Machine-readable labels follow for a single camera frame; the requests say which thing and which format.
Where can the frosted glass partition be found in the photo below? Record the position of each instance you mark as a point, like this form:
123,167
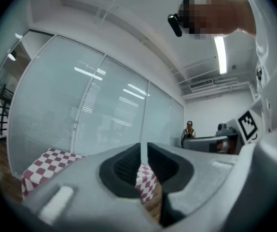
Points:
85,100

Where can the red white checkered tablecloth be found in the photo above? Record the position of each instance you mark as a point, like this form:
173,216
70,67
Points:
49,164

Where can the black head camera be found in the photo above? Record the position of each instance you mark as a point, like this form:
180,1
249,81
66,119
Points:
175,25

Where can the white pendant lamp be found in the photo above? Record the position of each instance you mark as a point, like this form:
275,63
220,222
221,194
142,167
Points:
12,56

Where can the person's head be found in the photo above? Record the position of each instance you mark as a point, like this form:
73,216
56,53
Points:
215,13

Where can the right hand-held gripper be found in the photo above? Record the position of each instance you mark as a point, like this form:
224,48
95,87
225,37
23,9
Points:
248,126

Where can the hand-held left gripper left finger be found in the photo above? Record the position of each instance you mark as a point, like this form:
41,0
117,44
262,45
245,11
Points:
85,178

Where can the long ceiling light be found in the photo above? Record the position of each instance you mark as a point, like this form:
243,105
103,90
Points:
220,54

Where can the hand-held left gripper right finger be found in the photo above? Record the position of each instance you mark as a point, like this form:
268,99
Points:
201,173

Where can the white ceiling air vent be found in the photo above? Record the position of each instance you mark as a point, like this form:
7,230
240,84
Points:
201,84

